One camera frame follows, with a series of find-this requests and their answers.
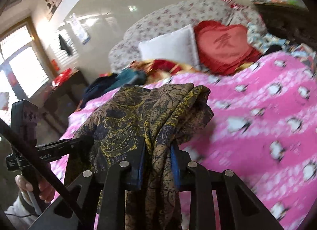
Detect red yellow blanket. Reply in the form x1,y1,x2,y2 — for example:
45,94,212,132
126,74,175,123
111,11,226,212
128,59,200,76

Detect red heart cushion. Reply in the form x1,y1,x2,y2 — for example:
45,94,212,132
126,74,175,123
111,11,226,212
194,20,261,76

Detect dark side table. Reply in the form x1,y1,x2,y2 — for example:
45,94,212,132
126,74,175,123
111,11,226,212
40,70,89,136

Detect pink penguin blanket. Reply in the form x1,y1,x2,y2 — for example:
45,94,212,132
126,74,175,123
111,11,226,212
63,51,316,229

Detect dark blue teal clothes pile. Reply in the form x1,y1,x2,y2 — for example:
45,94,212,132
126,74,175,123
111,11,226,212
79,68,147,109

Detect wall calendar poster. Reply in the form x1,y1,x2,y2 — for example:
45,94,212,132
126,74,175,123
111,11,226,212
70,13,90,45

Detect dark floral patterned garment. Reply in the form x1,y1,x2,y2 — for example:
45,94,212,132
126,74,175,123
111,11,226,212
64,83,213,229

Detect light blue patterned clothes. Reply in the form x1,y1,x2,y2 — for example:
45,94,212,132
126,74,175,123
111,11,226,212
247,23,291,54

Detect floral padded headboard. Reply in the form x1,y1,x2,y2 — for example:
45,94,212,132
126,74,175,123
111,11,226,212
108,0,266,72

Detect white square pillow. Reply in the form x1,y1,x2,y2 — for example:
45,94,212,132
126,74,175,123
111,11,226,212
138,25,201,70

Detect dark cloth hanging on wall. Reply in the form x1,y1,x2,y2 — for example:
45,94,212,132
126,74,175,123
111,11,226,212
59,34,73,56

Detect person's left hand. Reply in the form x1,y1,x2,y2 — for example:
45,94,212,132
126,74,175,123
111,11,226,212
14,162,56,204

